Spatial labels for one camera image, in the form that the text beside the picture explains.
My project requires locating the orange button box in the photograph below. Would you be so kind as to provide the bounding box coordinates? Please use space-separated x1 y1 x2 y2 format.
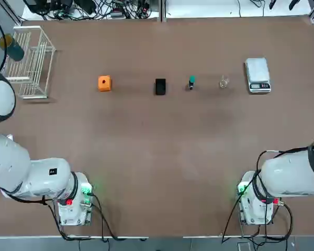
98 75 113 93

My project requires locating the white electronic scale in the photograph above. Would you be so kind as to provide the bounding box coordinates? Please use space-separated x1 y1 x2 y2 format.
244 57 272 94

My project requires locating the black button box base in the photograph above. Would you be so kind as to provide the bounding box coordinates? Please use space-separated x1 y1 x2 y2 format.
154 78 167 96

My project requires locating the grey power strip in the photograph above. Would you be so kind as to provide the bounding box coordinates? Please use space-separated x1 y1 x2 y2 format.
110 9 127 19

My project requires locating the dark green cylindrical can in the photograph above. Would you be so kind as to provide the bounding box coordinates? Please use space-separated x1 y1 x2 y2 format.
0 33 25 62

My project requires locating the white wire rack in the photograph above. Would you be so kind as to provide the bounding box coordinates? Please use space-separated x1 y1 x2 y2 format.
0 25 58 100

